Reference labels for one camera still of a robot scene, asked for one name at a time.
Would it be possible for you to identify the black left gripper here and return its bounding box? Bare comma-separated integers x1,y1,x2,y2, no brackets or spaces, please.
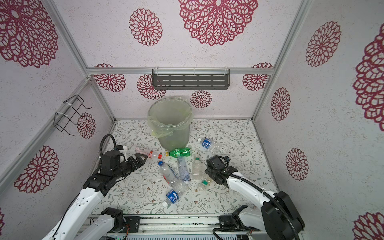
113,152,148,180

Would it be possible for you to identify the clear bottle green cap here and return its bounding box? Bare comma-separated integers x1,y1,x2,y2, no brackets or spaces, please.
198,177,212,191

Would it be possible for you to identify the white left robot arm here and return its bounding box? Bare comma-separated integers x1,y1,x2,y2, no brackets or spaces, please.
43,146,148,240

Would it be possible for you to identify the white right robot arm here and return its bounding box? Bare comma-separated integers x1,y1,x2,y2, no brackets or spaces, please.
205,156,305,240

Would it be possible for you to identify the grey bin with liner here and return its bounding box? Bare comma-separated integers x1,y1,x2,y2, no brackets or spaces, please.
147,96,193,151

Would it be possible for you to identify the clear bottle red cap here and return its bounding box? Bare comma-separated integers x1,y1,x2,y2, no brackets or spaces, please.
131,146,163,160

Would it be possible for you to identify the clear bottle white cap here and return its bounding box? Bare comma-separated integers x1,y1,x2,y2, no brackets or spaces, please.
192,154,204,180

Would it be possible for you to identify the clear bottle blue label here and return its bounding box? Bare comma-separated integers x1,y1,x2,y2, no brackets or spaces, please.
198,138,221,151

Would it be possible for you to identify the clear crushed water bottle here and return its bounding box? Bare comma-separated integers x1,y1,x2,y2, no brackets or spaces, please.
177,157,191,184

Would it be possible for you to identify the green bottle yellow cap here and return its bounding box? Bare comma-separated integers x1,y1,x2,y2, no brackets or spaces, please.
165,148,191,158

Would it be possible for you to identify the clear bottle blue cap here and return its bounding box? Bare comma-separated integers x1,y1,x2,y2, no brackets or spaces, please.
158,161,179,186

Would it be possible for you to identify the bottle blue label white cap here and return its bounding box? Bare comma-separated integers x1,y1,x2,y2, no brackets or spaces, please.
162,181,190,208

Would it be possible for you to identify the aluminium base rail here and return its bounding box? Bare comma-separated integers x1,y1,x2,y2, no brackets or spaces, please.
89,213,301,240

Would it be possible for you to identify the grey slotted wall shelf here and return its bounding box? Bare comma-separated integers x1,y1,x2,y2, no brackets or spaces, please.
152,69,231,90

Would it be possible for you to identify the black wire wall rack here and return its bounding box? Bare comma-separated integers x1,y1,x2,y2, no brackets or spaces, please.
53,94,91,136

